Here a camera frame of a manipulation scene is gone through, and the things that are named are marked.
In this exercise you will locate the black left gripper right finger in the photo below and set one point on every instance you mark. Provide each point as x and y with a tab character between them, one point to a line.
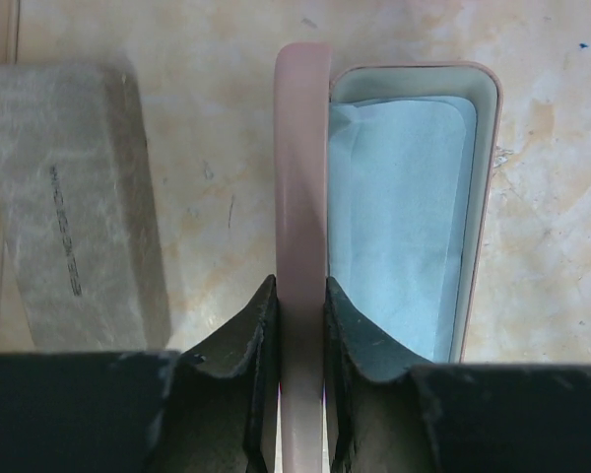
390	410

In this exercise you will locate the small light blue cloth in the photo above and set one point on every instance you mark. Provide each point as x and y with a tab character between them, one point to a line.
399	175

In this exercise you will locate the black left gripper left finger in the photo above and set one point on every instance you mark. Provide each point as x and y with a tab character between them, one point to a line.
212	408

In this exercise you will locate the grey glasses case green lining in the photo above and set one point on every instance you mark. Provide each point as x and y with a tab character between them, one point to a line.
78	208

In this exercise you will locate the pink glasses case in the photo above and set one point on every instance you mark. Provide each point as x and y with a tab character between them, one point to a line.
304	90

